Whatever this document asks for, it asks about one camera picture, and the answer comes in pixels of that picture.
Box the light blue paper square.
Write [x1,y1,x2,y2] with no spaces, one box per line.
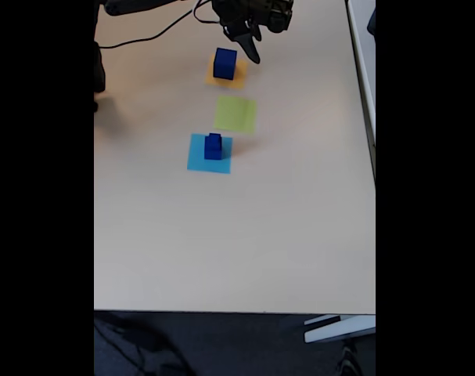
[186,132,234,175]

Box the white neighbouring table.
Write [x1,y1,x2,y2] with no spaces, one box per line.
[345,0,376,183]

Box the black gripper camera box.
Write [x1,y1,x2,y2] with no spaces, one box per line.
[260,0,294,34]

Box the white table foot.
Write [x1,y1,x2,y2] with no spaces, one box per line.
[303,313,376,345]

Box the black floor cable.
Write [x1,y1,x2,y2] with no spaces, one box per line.
[94,316,193,376]

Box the large blue cube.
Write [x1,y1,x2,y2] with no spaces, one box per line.
[212,47,238,81]

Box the medium blue cube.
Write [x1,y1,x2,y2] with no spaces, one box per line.
[203,141,223,161]

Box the orange paper square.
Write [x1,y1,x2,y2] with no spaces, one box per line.
[203,53,249,91]

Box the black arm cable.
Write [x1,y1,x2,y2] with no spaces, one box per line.
[193,0,222,25]

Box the green paper square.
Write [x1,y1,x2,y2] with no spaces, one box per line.
[213,96,258,135]

